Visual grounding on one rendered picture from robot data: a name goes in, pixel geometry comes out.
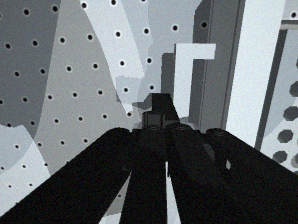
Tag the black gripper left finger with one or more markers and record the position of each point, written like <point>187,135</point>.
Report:
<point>82,190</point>

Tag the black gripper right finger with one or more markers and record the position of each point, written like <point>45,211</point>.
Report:
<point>260,190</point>

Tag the grey block with round holes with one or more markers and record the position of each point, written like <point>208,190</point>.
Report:
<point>277,135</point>

